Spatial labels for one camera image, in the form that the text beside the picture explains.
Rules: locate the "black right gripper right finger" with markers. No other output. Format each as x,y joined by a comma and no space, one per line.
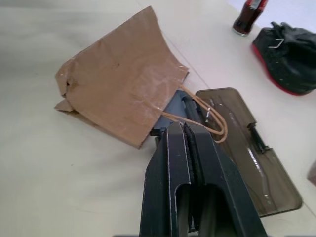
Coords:
217,172

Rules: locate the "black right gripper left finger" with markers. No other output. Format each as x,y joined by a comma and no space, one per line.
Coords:
160,177

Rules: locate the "grey tool case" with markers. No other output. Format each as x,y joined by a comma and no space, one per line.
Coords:
271,185

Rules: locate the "brown paper bag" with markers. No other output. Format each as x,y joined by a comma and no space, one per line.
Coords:
118,81

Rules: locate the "black shoe with red sole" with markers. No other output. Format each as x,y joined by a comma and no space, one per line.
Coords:
288,59

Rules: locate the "cola bottle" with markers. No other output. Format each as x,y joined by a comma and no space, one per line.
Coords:
248,17

